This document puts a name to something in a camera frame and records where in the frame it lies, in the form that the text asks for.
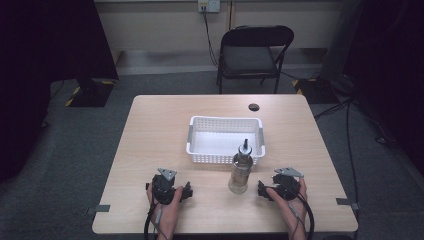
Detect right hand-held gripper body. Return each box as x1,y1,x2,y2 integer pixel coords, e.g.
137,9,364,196
271,166,305,202

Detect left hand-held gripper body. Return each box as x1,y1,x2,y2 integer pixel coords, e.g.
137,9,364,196
151,167,183,205

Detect glass oil bottle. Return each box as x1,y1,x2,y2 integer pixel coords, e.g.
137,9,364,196
227,138,254,195

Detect white plastic basket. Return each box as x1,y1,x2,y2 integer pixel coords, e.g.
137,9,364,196
185,115,267,165

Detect person's right hand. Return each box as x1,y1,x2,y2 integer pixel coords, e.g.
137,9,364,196
265,178,309,234

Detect person's left hand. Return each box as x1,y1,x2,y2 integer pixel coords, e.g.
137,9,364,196
146,184,185,234

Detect grey tape strip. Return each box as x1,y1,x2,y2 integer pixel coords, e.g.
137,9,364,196
86,204,111,215
335,197,360,212

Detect black stand base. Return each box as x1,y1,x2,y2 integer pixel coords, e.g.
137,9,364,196
291,77,343,105
64,77,118,108

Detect black folding chair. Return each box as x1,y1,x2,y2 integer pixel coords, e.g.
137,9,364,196
215,24,296,95

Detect dark curtain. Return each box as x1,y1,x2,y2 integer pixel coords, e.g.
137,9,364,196
0,0,120,183
343,0,424,176

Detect black floor cable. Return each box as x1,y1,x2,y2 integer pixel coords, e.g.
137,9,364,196
313,96,399,205

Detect black wall cable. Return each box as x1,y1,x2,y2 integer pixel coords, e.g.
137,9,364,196
201,11,220,69

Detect wall socket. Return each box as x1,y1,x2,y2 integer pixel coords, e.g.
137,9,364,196
197,0,222,14

